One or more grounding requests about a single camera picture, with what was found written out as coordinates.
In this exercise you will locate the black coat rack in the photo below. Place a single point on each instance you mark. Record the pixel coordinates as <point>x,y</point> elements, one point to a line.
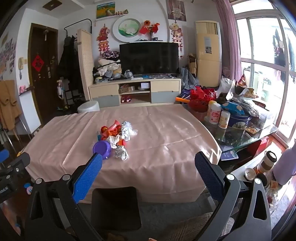
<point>78,22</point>

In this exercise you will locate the hanging doll ornament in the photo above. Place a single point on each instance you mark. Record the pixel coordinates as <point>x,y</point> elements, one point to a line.
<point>176,32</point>

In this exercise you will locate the pink curtain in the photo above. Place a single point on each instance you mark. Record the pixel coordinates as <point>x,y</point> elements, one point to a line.
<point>227,30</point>

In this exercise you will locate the blue round tin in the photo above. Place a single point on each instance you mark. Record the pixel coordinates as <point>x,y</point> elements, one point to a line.
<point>239,121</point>

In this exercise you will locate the brown wooden door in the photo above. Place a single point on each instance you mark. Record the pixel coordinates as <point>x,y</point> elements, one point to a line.
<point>46,92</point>

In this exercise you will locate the red white wrapper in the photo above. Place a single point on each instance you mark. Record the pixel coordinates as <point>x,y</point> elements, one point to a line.
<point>122,142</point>

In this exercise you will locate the red box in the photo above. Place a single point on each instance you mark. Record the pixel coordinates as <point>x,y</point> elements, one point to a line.
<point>257,146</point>

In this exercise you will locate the white crumpled tissue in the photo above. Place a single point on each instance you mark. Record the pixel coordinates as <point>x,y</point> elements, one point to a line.
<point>113,141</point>

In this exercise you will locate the brown hanging coat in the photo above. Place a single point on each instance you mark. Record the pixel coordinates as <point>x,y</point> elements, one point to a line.
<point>9,104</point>

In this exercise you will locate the pile of snack bags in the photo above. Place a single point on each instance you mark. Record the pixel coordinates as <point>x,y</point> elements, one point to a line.
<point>245,91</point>

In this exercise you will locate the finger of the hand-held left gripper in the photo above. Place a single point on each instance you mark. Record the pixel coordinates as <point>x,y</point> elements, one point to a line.
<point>3,155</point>
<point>17,164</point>

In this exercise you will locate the dark hanging coats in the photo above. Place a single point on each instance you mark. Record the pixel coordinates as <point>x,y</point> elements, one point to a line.
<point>68,58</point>

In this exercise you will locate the beige woven panel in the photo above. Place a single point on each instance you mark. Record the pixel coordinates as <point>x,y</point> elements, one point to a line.
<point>85,64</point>

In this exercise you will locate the white board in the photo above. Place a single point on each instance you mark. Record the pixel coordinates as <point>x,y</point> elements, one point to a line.
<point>29,111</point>

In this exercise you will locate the blue booklet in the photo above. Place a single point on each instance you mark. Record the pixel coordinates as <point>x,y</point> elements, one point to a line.
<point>229,155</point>

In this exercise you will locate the red fish hanging ornament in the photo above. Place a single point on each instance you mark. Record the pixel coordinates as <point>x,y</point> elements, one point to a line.
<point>103,38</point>

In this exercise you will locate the landscape painting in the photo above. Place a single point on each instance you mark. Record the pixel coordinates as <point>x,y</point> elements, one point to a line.
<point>105,10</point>

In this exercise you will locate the purple plastic bowl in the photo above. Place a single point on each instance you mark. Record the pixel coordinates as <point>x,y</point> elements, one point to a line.
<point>103,148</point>

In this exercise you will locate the orange plastic wrapper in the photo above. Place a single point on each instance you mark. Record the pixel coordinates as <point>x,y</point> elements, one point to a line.
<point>114,127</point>

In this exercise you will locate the lavender bottle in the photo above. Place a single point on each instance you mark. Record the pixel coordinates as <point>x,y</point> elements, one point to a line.
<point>283,165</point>

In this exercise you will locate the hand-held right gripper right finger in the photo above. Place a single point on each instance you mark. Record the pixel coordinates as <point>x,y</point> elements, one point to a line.
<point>208,173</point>

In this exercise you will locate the person's plaid pants leg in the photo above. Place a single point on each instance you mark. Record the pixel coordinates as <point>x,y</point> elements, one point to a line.
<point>192,228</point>

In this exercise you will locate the wall intercom phone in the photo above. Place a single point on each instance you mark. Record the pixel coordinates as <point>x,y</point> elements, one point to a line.
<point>22,63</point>

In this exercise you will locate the beige grey television cabinet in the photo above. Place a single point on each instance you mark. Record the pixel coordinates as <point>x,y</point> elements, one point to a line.
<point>105,90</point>

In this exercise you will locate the wall shelf with figurines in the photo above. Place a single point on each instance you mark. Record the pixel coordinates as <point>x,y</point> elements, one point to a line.
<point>115,14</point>

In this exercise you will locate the small metal bowl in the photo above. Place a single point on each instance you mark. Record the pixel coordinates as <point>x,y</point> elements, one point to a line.
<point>249,174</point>

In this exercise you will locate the wall photo collage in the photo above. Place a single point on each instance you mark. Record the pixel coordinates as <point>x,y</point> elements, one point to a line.
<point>7,58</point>

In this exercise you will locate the large window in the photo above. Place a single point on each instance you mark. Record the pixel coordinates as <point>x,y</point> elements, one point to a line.
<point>263,58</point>

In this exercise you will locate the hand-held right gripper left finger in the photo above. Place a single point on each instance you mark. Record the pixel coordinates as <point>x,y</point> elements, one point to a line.
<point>89,173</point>

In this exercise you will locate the cream standing air conditioner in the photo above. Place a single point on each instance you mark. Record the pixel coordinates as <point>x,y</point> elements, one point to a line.
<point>208,55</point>

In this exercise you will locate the red diamond door sign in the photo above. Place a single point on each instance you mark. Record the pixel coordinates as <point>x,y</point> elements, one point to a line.
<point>38,63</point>

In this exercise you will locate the pile of clothes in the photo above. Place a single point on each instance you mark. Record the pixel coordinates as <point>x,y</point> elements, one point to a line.
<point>107,68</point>

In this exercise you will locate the blue snack packet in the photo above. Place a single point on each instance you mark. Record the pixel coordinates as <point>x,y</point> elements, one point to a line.
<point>232,108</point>

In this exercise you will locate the vase with red flowers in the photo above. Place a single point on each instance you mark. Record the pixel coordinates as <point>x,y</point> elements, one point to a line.
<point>150,29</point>

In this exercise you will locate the round white wall picture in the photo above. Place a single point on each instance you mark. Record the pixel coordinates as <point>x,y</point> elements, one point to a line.
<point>126,29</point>

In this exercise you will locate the blue denim cloth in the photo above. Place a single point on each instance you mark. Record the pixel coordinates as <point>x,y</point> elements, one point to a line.
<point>188,78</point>

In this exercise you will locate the white round stool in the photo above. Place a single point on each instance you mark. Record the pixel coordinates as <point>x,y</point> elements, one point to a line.
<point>88,107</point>

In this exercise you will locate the red plastic basket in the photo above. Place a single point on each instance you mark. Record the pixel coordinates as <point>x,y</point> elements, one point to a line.
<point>201,98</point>

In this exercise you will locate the pink blue slipper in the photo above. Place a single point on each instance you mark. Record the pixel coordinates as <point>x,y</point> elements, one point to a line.
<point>28,188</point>

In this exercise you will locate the grey crumpled paper ball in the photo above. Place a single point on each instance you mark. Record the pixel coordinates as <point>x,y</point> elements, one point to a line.
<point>121,153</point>

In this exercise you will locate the cardboard boxes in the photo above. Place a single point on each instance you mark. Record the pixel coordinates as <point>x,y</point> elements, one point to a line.
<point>192,66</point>

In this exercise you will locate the wall poster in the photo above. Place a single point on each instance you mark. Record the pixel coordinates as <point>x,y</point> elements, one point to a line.
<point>176,10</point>

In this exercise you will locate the black plastic bin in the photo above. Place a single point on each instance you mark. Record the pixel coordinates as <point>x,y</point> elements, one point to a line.
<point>115,208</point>

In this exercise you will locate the glass jar with lid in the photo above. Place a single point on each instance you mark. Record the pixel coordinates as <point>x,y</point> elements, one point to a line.
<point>267,162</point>

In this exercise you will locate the black flat television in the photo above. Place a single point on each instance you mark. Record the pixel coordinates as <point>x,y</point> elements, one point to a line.
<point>149,58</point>

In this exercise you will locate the white bottle pink label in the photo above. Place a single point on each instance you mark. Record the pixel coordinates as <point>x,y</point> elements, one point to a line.
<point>213,113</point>

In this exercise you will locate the small white bottle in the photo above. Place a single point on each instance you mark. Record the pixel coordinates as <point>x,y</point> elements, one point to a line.
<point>223,120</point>

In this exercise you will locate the white cloth covered table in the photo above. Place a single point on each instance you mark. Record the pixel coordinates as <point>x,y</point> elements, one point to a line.
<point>161,150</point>

